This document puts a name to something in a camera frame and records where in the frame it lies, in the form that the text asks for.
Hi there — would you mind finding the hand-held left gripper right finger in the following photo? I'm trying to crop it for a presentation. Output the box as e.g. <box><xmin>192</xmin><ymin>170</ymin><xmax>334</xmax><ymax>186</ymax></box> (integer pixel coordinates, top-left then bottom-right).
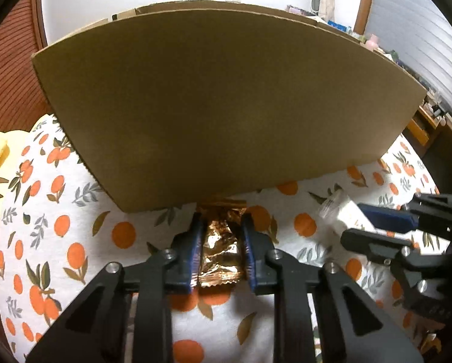
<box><xmin>241</xmin><ymin>212</ymin><xmax>425</xmax><ymax>363</ymax></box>

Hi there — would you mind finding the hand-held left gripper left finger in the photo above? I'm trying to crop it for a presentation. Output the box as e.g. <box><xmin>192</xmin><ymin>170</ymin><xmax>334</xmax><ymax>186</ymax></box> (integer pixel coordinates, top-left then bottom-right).
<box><xmin>25</xmin><ymin>212</ymin><xmax>204</xmax><ymax>363</ymax></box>

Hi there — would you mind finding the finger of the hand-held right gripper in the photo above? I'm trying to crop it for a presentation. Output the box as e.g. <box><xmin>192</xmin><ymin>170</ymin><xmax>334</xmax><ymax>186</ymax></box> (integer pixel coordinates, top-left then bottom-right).
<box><xmin>358</xmin><ymin>192</ymin><xmax>452</xmax><ymax>237</ymax></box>
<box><xmin>340</xmin><ymin>228</ymin><xmax>423</xmax><ymax>267</ymax></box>

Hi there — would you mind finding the gold foil snack packet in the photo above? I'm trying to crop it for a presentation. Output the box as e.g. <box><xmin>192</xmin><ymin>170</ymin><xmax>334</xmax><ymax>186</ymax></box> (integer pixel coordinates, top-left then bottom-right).
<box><xmin>195</xmin><ymin>195</ymin><xmax>249</xmax><ymax>291</ymax></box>

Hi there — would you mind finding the white tube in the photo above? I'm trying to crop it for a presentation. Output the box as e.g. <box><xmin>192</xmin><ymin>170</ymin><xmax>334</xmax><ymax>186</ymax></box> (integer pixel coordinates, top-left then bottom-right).
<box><xmin>318</xmin><ymin>189</ymin><xmax>378</xmax><ymax>236</ymax></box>

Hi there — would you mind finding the brown cardboard box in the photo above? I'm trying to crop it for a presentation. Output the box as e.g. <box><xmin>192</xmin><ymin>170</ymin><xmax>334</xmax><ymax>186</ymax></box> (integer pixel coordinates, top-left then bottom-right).
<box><xmin>31</xmin><ymin>0</ymin><xmax>429</xmax><ymax>213</ymax></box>

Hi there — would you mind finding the wooden desk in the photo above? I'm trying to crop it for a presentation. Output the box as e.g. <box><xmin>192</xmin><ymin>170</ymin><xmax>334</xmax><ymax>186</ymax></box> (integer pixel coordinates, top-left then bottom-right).
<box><xmin>402</xmin><ymin>91</ymin><xmax>452</xmax><ymax>155</ymax></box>

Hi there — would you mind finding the orange print bed sheet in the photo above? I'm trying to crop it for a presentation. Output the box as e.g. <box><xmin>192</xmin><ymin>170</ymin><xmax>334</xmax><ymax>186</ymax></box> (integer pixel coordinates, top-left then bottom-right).
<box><xmin>0</xmin><ymin>115</ymin><xmax>443</xmax><ymax>363</ymax></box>

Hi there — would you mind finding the grey window blind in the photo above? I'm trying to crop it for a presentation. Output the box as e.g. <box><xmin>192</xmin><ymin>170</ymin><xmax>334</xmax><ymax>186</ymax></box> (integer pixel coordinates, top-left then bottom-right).
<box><xmin>362</xmin><ymin>0</ymin><xmax>452</xmax><ymax>122</ymax></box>

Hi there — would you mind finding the wooden louvered wardrobe door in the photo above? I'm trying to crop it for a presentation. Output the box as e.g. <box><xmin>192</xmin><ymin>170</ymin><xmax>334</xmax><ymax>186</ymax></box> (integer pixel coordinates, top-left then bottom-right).
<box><xmin>0</xmin><ymin>0</ymin><xmax>57</xmax><ymax>137</ymax></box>

